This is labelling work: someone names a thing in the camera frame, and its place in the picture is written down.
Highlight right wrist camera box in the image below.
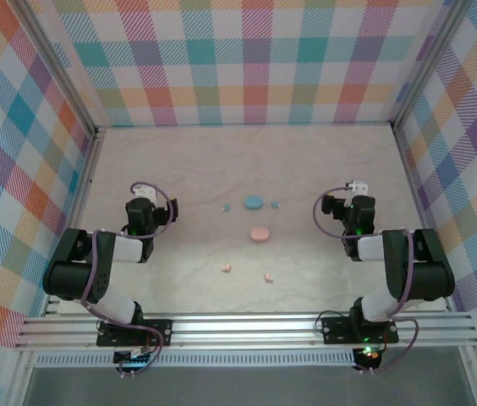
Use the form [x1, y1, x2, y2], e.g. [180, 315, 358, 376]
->
[345, 179, 370, 196]

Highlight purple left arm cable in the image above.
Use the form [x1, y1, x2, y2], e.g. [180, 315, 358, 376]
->
[79, 180, 180, 377]

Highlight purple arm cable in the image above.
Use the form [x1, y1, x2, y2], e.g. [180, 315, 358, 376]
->
[312, 185, 420, 376]
[79, 180, 180, 377]

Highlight aluminium side rail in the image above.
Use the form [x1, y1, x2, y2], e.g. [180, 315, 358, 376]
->
[39, 126, 108, 316]
[390, 122, 459, 314]

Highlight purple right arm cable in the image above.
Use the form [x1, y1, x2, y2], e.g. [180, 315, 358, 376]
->
[312, 185, 420, 376]

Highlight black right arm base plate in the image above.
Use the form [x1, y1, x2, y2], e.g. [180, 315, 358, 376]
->
[321, 316, 399, 344]

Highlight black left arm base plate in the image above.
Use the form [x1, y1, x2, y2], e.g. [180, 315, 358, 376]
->
[96, 320, 173, 347]

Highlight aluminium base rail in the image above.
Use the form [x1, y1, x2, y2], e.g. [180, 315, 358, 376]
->
[14, 310, 477, 352]

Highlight aluminium corner post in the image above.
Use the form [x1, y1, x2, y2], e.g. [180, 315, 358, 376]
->
[14, 0, 107, 136]
[390, 0, 476, 132]

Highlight white slotted cable duct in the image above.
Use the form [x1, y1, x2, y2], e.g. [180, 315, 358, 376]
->
[35, 354, 356, 367]

